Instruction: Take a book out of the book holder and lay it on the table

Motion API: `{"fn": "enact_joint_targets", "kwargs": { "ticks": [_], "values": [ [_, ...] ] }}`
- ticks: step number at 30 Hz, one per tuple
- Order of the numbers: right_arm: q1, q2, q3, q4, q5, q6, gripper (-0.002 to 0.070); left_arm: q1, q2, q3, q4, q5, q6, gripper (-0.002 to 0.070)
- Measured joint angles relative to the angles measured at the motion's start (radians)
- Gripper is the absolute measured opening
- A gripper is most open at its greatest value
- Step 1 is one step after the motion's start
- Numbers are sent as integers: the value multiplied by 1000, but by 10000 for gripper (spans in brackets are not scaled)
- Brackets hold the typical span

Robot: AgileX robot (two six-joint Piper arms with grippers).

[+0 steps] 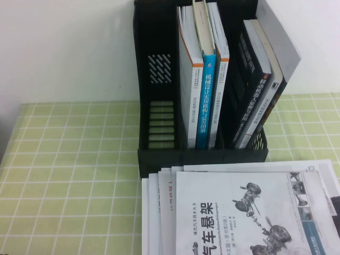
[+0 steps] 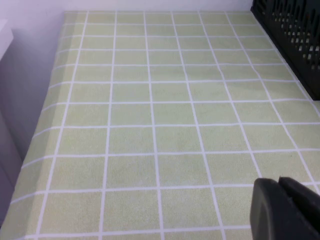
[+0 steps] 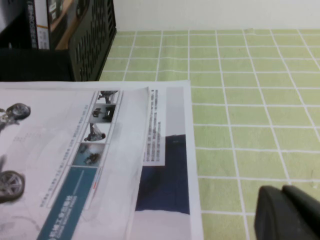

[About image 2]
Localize black plastic book holder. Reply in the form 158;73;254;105
250;0;320;101

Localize green checked tablecloth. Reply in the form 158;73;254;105
0;10;320;240

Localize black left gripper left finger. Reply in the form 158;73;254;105
249;177;310;240

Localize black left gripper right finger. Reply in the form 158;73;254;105
278;176;320;240

